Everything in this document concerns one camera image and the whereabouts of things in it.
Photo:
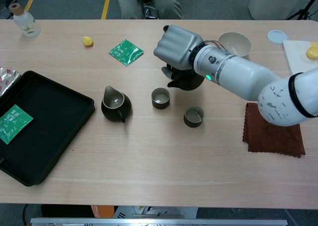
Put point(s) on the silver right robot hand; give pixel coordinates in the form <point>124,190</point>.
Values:
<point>176,47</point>

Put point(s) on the black teapot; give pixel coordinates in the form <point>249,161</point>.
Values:
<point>191,83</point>

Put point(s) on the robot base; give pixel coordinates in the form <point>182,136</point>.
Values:
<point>154,212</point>

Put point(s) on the grey-green teacup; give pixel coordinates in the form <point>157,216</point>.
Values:
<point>161,103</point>
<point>193,121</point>

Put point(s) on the green tea packet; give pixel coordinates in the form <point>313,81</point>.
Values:
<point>125,52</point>
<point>12,124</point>

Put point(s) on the cream bowl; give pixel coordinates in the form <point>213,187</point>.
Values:
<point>236,42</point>

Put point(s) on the seated person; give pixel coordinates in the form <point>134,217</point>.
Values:
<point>129,5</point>

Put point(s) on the white round lid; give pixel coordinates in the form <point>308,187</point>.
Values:
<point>277,36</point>

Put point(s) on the white storage bin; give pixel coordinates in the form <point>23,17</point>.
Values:
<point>270,7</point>

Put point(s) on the white board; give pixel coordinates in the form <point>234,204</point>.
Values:
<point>295,54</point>

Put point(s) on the black tripod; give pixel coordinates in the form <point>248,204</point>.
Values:
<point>303,12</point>

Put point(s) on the brown cloth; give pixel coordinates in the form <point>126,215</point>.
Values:
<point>273,141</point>

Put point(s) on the yellow food piece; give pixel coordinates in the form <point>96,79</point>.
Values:
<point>312,52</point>

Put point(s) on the black square tray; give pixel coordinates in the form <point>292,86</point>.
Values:
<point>49,111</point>

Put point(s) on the frosted glass bottle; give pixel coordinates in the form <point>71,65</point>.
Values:
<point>26,23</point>

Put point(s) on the silver foil bag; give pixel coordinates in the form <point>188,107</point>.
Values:
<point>7,79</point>

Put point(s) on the orange panel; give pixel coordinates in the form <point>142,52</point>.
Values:
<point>102,211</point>

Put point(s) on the aluminium rail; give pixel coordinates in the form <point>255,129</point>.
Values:
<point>149,222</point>

